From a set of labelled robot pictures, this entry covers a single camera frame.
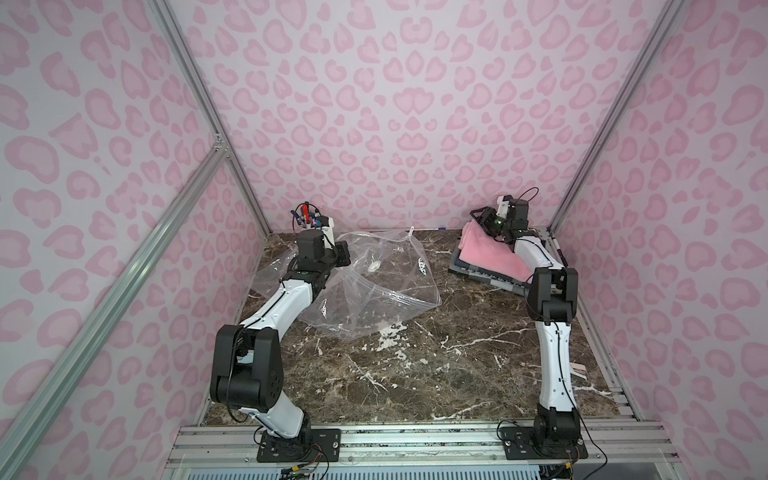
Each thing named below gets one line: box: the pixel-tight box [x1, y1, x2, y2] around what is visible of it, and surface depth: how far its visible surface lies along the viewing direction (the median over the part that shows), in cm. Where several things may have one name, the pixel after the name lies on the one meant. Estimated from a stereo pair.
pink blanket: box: [458, 220, 534, 283], surface depth 102 cm
